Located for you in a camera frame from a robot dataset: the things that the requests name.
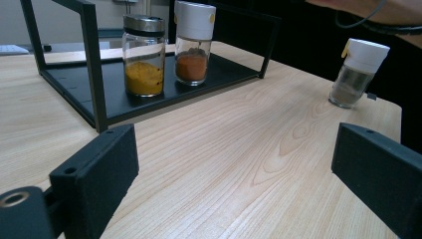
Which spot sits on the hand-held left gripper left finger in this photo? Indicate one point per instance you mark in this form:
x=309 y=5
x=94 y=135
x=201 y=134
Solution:
x=99 y=172

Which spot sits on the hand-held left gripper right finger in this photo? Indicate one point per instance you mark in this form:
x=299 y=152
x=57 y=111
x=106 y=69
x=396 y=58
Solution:
x=378 y=172

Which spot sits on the black metal shelf rack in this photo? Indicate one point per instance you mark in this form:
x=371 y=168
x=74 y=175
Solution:
x=94 y=83

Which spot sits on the silver lid yellow spice jar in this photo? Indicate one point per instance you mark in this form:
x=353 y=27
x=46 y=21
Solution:
x=143 y=76

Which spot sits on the white lid orange spice jar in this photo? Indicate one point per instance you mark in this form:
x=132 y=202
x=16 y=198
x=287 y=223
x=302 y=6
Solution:
x=191 y=66

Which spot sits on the white lid grey spice jar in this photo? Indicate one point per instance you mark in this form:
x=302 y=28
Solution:
x=353 y=86

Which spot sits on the white flat object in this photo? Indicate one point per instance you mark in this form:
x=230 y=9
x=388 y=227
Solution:
x=11 y=49

